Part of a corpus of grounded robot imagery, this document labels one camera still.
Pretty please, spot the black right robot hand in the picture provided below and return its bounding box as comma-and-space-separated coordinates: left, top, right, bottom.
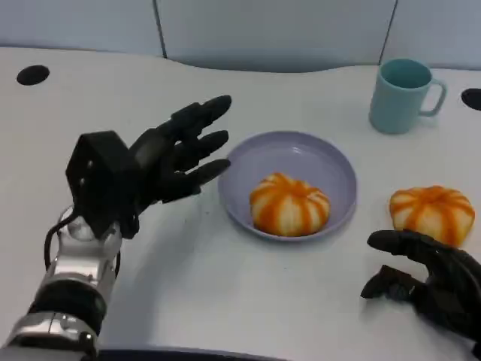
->
359, 229, 481, 359

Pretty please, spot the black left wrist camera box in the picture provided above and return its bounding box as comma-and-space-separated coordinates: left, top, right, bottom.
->
65, 130, 141, 240

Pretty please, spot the pale green mug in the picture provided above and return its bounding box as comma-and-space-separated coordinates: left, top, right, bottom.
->
368, 58, 448, 135

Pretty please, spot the black round table cable hole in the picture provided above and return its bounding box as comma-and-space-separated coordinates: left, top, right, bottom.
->
461, 88, 481, 111
16, 65, 50, 86

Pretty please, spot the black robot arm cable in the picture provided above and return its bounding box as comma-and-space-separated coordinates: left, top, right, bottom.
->
44, 214, 78, 271

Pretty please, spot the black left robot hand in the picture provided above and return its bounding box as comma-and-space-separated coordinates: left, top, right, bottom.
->
127, 94, 233, 212

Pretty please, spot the grey partition panel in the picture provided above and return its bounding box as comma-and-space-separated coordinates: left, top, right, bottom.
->
0, 0, 166, 59
153, 0, 398, 74
381, 0, 481, 71

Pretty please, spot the orange white toy bread roll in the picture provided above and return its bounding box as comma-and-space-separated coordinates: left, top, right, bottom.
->
249, 171, 332, 238
389, 184, 476, 248

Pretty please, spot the lilac plate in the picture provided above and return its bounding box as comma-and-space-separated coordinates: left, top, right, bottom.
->
218, 130, 358, 243

